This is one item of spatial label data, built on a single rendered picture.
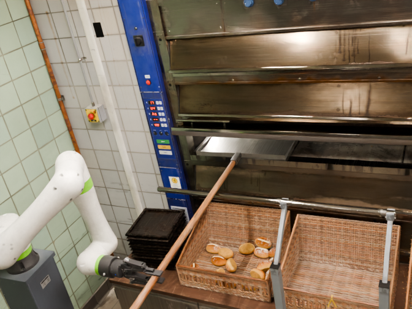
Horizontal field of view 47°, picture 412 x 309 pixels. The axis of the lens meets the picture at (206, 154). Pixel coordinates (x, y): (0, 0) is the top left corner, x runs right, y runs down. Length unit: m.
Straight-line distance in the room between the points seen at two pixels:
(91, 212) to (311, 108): 1.18
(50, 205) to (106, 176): 1.47
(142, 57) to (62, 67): 0.64
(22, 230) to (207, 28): 1.33
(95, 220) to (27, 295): 0.45
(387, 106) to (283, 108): 0.50
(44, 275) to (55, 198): 0.53
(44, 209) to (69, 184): 0.15
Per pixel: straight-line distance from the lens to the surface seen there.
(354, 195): 2.63
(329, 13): 2.28
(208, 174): 2.88
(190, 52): 2.57
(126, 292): 3.04
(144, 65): 2.70
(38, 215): 1.94
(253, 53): 2.42
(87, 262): 2.14
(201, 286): 2.76
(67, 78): 3.14
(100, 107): 3.01
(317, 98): 2.41
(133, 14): 2.64
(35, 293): 2.29
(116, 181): 3.32
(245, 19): 2.40
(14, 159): 3.02
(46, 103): 3.18
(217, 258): 2.86
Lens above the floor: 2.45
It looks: 27 degrees down
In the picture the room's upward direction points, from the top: 11 degrees counter-clockwise
